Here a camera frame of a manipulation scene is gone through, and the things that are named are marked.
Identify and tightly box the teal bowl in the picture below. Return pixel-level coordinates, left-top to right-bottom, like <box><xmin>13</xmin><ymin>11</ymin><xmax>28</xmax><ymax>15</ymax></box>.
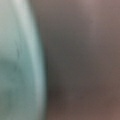
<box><xmin>0</xmin><ymin>0</ymin><xmax>46</xmax><ymax>120</ymax></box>

